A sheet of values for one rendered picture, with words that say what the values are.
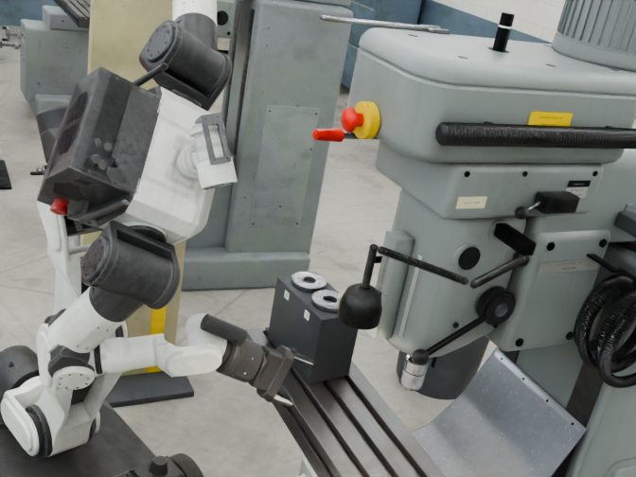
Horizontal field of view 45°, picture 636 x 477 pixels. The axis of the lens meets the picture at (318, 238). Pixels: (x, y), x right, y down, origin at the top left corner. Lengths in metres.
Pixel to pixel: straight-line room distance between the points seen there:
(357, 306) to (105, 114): 0.55
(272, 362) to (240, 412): 1.74
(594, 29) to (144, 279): 0.88
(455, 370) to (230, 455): 1.15
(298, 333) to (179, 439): 1.41
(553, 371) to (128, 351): 0.93
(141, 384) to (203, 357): 1.90
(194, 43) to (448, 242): 0.61
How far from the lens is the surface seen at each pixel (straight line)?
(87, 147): 1.36
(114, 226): 1.38
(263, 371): 1.67
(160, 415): 3.35
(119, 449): 2.31
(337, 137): 1.34
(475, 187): 1.26
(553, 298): 1.52
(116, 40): 2.88
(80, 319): 1.46
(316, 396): 1.88
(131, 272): 1.35
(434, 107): 1.16
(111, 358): 1.59
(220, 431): 3.30
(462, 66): 1.16
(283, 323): 1.97
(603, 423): 1.77
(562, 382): 1.81
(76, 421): 2.12
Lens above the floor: 2.08
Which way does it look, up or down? 24 degrees down
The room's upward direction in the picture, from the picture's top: 10 degrees clockwise
